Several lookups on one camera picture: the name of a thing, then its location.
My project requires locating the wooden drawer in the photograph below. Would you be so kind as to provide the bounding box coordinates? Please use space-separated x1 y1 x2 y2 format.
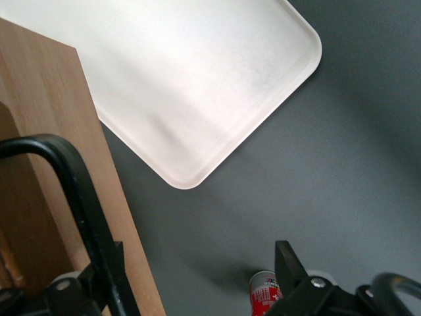
0 17 167 316

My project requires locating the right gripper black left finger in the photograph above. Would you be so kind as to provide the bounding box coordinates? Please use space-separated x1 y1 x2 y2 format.
0 241 126 316

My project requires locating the black metal drawer handle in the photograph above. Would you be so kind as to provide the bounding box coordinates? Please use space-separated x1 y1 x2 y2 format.
0 132 141 316

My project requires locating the small red drink bottle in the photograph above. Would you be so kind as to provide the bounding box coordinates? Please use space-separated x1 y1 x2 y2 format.
247 269 285 316

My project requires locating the cream rectangular plastic tray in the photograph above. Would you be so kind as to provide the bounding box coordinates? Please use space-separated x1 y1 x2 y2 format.
0 0 323 191

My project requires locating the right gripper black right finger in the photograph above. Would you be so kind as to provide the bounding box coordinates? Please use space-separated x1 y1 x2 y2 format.
264 240 380 316

